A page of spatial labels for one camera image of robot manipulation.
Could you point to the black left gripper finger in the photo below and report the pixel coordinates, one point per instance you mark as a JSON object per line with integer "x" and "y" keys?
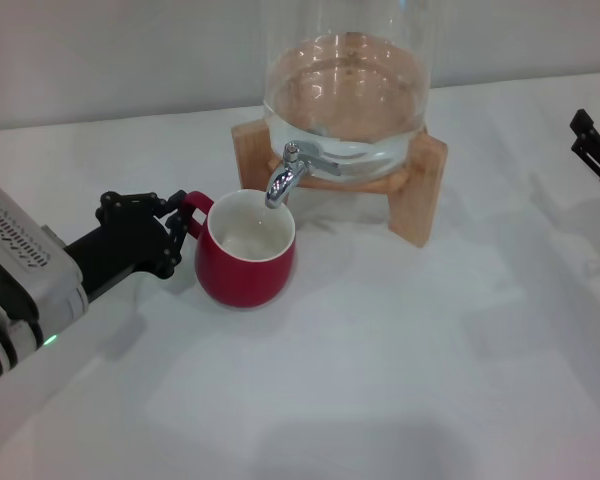
{"x": 135, "y": 202}
{"x": 177, "y": 240}

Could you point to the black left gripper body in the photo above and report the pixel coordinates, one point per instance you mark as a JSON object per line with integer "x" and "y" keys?
{"x": 125, "y": 245}

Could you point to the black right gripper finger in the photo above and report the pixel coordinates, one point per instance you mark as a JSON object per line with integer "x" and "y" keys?
{"x": 597, "y": 150}

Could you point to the red ceramic cup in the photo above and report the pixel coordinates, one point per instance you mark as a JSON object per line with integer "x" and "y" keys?
{"x": 245, "y": 280}

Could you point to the chrome faucet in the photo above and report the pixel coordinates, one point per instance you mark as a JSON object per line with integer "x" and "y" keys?
{"x": 286, "y": 176}

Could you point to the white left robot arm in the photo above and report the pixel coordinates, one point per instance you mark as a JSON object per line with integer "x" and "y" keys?
{"x": 0, "y": 350}

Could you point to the wooden dispenser stand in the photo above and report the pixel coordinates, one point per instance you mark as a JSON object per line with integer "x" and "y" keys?
{"x": 252, "y": 150}

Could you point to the glass water dispenser jar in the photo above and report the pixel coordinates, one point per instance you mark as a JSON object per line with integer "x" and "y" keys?
{"x": 345, "y": 90}

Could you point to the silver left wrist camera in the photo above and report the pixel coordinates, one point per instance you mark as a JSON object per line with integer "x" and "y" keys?
{"x": 20, "y": 235}

